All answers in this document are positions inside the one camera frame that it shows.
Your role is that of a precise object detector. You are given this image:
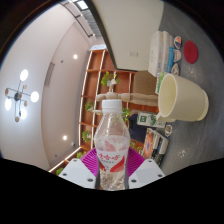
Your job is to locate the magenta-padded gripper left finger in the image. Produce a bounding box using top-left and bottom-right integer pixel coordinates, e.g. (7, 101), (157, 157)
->
(58, 148), (100, 190)

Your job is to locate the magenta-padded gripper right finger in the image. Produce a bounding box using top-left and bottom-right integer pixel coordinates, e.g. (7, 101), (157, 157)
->
(127, 148), (166, 190)

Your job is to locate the clear plastic water bottle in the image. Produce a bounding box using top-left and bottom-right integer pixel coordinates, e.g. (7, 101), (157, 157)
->
(94, 98), (132, 191)

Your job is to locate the green and white milk carton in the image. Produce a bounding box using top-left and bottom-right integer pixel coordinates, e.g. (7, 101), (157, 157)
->
(136, 111), (166, 130)

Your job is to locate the cream plastic cup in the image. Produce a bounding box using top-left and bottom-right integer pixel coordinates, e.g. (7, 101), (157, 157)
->
(155, 73), (210, 123)

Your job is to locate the tan upholstered chair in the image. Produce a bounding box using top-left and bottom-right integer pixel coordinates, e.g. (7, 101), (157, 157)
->
(132, 70), (158, 98)

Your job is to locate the branched globe ceiling lamp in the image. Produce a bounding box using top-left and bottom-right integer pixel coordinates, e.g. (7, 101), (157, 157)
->
(3, 68), (40, 123)

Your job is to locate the ceiling air vent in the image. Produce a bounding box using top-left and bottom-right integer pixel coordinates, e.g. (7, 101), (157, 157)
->
(44, 61), (56, 88)

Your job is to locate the white tissue pack stack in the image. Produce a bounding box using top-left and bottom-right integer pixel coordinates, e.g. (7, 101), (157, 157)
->
(148, 30), (175, 78)

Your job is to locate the round red coaster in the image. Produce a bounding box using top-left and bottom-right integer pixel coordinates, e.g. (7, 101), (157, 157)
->
(183, 40), (199, 65)

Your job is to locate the wooden wall shelf unit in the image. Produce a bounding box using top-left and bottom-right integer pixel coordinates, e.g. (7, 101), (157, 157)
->
(48, 49), (158, 176)

